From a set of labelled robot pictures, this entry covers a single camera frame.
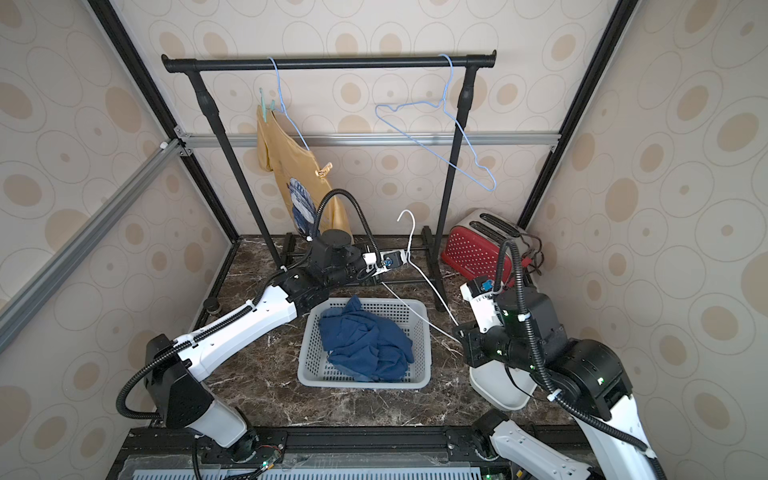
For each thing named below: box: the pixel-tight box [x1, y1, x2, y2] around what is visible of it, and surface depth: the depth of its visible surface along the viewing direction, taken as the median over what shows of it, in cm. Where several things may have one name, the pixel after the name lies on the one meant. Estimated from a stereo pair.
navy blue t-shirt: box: [318, 295, 414, 382], surface depth 79 cm
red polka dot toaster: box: [442, 209, 531, 281], surface depth 100 cm
